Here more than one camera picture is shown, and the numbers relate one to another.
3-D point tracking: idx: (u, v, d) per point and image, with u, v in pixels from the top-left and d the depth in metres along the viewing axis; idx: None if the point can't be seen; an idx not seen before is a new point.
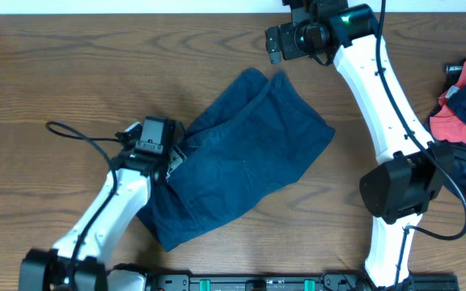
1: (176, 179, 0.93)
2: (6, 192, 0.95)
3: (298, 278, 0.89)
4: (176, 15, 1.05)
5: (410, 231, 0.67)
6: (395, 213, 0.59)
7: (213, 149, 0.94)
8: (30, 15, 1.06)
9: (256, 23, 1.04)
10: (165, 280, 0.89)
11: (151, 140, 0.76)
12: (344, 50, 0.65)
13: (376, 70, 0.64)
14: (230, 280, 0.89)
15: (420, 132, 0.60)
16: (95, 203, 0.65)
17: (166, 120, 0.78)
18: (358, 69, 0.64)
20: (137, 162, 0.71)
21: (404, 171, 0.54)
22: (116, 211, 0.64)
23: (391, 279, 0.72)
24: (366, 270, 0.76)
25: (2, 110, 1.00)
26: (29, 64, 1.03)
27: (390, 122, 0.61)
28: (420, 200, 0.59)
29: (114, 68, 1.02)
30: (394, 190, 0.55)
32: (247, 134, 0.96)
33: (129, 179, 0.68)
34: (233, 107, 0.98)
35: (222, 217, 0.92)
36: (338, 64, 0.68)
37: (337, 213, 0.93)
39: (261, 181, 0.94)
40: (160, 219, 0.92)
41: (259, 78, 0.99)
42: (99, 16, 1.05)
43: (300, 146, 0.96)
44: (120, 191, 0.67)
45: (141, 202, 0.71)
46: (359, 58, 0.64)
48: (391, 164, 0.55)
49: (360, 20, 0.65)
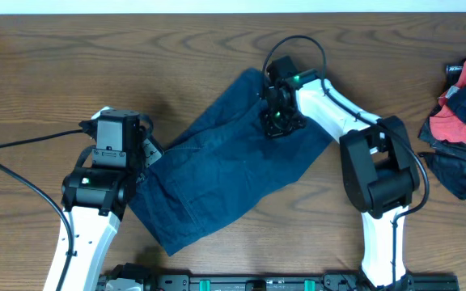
1: (176, 179, 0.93)
2: (5, 193, 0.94)
3: (298, 278, 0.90)
4: (176, 15, 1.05)
5: (400, 224, 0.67)
6: (379, 204, 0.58)
7: (211, 149, 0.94)
8: (31, 15, 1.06)
9: (256, 23, 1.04)
10: (165, 280, 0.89)
11: (110, 147, 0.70)
12: (298, 92, 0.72)
13: (324, 93, 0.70)
14: (230, 280, 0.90)
15: (367, 113, 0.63)
16: (53, 272, 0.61)
17: (124, 119, 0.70)
18: (311, 99, 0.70)
20: (93, 186, 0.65)
21: (362, 142, 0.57)
22: (79, 280, 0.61)
23: (388, 279, 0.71)
24: (364, 272, 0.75)
25: (3, 110, 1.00)
26: (29, 64, 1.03)
27: (341, 115, 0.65)
28: (400, 185, 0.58)
29: (114, 68, 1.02)
30: (358, 163, 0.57)
32: (248, 136, 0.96)
33: (86, 230, 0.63)
34: (233, 107, 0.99)
35: (222, 218, 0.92)
36: (302, 108, 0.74)
37: (337, 213, 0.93)
39: (261, 181, 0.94)
40: (159, 222, 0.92)
41: (259, 78, 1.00)
42: (99, 16, 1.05)
43: (301, 145, 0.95)
44: (77, 248, 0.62)
45: (110, 241, 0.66)
46: (309, 90, 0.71)
48: (347, 137, 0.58)
49: (308, 73, 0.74)
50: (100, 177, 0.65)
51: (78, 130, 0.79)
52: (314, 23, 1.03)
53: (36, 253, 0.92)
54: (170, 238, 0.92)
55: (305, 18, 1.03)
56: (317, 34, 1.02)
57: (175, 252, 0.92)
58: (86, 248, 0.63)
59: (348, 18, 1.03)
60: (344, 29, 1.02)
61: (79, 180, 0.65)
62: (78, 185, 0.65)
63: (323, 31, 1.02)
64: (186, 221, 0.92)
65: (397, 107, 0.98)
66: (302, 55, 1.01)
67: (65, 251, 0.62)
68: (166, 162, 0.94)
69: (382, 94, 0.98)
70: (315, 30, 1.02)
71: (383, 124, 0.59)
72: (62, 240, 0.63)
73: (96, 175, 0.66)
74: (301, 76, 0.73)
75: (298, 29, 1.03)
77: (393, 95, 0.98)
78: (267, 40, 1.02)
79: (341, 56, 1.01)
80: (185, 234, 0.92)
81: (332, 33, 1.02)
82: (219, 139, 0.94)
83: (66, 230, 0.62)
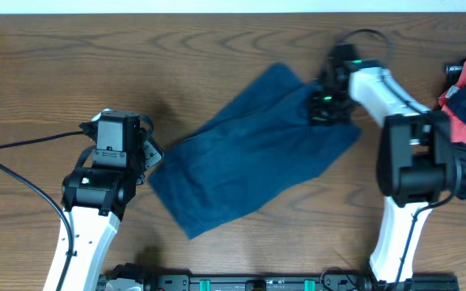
1: (201, 166, 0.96)
2: (5, 193, 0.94)
3: (298, 278, 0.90)
4: (176, 15, 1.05)
5: (421, 221, 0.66)
6: (404, 191, 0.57)
7: (235, 139, 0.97)
8: (31, 15, 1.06)
9: (256, 23, 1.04)
10: (165, 280, 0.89)
11: (110, 147, 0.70)
12: (354, 74, 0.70)
13: (379, 78, 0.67)
14: (230, 280, 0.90)
15: (417, 104, 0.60)
16: (52, 272, 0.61)
17: (124, 119, 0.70)
18: (366, 80, 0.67)
20: (93, 187, 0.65)
21: (407, 128, 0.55)
22: (79, 280, 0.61)
23: (392, 276, 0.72)
24: (370, 264, 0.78)
25: (2, 110, 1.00)
26: (29, 64, 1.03)
27: (390, 100, 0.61)
28: (432, 179, 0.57)
29: (114, 68, 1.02)
30: (396, 146, 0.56)
32: (275, 127, 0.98)
33: (86, 230, 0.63)
34: (258, 100, 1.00)
35: (243, 205, 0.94)
36: (353, 91, 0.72)
37: (337, 212, 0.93)
39: (285, 173, 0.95)
40: (182, 207, 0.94)
41: (285, 73, 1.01)
42: (99, 16, 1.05)
43: (326, 141, 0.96)
44: (77, 248, 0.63)
45: (110, 240, 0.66)
46: (366, 73, 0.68)
48: (393, 118, 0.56)
49: (370, 61, 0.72)
50: (100, 178, 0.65)
51: (78, 133, 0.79)
52: (314, 23, 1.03)
53: (36, 253, 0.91)
54: (191, 222, 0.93)
55: (305, 18, 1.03)
56: (317, 34, 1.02)
57: (196, 237, 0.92)
58: (86, 248, 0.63)
59: (347, 18, 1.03)
60: (344, 29, 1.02)
61: (79, 180, 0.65)
62: (78, 185, 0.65)
63: (323, 31, 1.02)
64: (209, 207, 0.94)
65: None
66: (302, 54, 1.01)
67: (65, 251, 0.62)
68: (190, 148, 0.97)
69: None
70: (314, 30, 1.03)
71: (433, 115, 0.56)
72: (62, 240, 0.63)
73: (96, 175, 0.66)
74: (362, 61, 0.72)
75: (298, 29, 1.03)
77: None
78: (267, 40, 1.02)
79: None
80: (207, 219, 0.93)
81: (332, 33, 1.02)
82: (243, 129, 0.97)
83: (65, 231, 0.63)
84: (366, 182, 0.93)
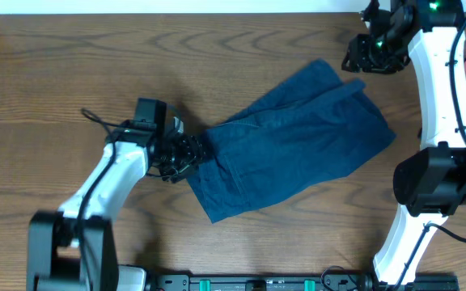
1: (230, 153, 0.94)
2: (5, 193, 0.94)
3: (298, 278, 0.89)
4: (176, 15, 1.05)
5: (431, 230, 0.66)
6: (419, 206, 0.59)
7: (269, 129, 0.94)
8: (31, 16, 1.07)
9: (255, 23, 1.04)
10: (165, 280, 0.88)
11: (145, 120, 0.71)
12: (422, 35, 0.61)
13: (447, 61, 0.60)
14: (230, 280, 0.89)
15: None
16: (94, 171, 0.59)
17: (160, 102, 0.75)
18: (432, 61, 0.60)
20: (133, 136, 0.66)
21: (445, 162, 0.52)
22: (119, 178, 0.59)
23: (395, 279, 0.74)
24: (374, 264, 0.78)
25: (2, 110, 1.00)
26: (29, 63, 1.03)
27: (444, 111, 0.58)
28: (449, 201, 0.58)
29: (114, 68, 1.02)
30: (427, 179, 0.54)
32: (307, 122, 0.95)
33: (130, 149, 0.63)
34: (296, 94, 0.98)
35: (269, 196, 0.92)
36: (412, 48, 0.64)
37: (337, 213, 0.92)
39: (313, 169, 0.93)
40: (209, 190, 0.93)
41: (327, 69, 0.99)
42: (99, 16, 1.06)
43: (358, 143, 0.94)
44: (119, 160, 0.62)
45: (138, 173, 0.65)
46: (435, 45, 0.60)
48: (434, 151, 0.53)
49: (447, 12, 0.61)
50: (140, 133, 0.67)
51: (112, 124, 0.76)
52: (314, 24, 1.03)
53: None
54: (217, 206, 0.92)
55: (304, 18, 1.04)
56: (317, 34, 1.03)
57: (218, 221, 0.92)
58: (127, 162, 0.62)
59: (347, 18, 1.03)
60: (344, 29, 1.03)
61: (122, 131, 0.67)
62: (121, 132, 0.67)
63: (323, 31, 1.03)
64: (235, 193, 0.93)
65: (399, 107, 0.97)
66: (302, 54, 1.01)
67: (107, 160, 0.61)
68: (222, 134, 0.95)
69: (383, 94, 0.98)
70: (314, 30, 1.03)
71: None
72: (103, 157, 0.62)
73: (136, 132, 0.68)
74: (438, 8, 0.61)
75: (298, 29, 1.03)
77: (394, 95, 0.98)
78: (267, 40, 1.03)
79: (341, 56, 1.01)
80: (232, 205, 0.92)
81: (332, 33, 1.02)
82: (279, 121, 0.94)
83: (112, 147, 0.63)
84: (366, 182, 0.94)
